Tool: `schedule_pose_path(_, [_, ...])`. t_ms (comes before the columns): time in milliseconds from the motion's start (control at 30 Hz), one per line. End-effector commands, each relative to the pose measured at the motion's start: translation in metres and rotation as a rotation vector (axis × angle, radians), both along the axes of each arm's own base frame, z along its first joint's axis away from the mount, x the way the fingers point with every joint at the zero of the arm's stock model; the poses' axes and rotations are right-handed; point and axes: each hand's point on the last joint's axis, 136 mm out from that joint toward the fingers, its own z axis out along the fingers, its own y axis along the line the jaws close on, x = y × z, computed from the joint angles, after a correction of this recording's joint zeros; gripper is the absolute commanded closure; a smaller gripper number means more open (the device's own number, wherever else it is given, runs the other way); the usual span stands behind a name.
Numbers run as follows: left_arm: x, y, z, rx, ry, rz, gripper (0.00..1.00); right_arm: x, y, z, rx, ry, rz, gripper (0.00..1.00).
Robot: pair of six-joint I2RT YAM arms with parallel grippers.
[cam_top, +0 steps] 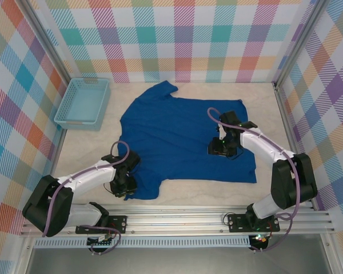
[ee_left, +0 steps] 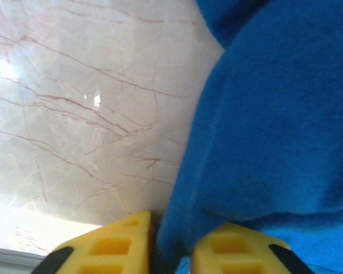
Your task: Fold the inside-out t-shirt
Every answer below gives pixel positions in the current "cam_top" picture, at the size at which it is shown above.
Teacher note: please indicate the blue t-shirt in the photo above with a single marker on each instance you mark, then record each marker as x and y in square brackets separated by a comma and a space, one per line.
[183, 137]

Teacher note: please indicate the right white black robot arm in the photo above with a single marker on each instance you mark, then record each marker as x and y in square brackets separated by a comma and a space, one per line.
[263, 145]

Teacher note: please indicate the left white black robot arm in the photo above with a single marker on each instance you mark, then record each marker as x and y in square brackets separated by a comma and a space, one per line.
[88, 177]

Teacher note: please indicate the light blue plastic basket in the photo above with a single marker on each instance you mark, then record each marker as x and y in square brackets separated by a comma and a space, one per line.
[83, 105]

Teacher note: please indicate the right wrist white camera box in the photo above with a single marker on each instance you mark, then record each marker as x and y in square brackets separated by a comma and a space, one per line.
[221, 132]

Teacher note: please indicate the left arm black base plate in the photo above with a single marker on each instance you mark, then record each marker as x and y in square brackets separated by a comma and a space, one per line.
[118, 224]

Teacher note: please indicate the aluminium side rail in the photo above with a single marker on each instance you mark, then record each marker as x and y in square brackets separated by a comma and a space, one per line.
[58, 148]
[287, 120]

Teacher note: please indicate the aluminium mounting rail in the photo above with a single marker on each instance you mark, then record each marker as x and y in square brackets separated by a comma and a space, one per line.
[174, 222]

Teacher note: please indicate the aluminium frame post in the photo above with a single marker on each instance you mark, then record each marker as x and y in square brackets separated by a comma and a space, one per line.
[299, 42]
[48, 42]

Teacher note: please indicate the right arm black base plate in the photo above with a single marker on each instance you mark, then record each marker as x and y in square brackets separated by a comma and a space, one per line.
[237, 224]

